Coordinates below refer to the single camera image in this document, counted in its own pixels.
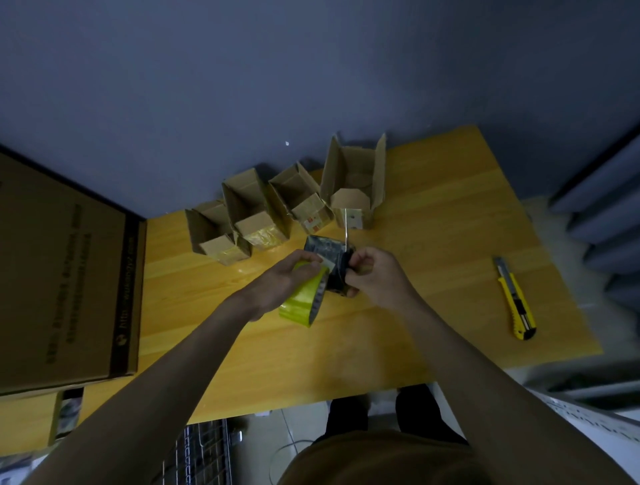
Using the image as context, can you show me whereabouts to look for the person's right hand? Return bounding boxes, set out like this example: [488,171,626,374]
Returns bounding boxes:
[343,246,426,313]

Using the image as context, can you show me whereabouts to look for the person's left hand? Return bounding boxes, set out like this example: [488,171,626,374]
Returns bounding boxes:
[227,249,331,323]

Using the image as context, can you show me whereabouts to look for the yellow tape roll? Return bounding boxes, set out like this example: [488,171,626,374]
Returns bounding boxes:
[277,259,331,328]

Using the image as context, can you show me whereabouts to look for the small carton yellow tape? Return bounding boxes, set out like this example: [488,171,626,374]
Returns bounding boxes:
[221,167,292,250]

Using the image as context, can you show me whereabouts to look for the black cardboard box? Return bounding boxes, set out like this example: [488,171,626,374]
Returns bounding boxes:
[303,235,359,296]

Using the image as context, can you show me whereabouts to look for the black handled scissors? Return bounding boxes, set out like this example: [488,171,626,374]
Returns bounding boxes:
[341,207,361,283]

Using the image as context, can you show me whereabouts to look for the small carton red label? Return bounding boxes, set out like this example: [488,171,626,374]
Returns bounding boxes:
[267,161,335,236]

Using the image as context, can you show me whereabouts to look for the brown box with white label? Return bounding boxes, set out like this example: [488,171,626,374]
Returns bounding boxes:
[319,132,389,231]

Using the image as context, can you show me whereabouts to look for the person's left forearm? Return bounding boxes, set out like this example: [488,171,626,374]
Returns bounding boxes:
[25,299,261,485]

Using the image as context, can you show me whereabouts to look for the person's right forearm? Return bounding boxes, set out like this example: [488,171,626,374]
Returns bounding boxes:
[399,297,626,485]

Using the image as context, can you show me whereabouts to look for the person's black trousers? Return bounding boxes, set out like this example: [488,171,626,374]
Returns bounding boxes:
[319,383,469,446]

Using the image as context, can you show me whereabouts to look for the person's brown shirt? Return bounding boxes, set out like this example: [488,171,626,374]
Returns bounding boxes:
[277,429,496,485]

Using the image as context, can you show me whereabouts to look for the yellow utility knife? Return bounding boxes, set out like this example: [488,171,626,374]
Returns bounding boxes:
[492,256,537,342]

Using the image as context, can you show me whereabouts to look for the large flat brown carton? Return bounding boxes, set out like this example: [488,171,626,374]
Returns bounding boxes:
[0,145,147,398]

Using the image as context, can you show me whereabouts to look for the grey pleated curtain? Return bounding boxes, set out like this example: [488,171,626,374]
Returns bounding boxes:
[547,125,640,306]

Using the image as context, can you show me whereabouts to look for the white metal rack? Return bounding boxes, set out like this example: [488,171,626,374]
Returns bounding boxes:
[525,369,640,460]

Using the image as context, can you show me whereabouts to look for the metal wire cart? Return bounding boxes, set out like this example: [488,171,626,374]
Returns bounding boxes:
[159,418,243,485]

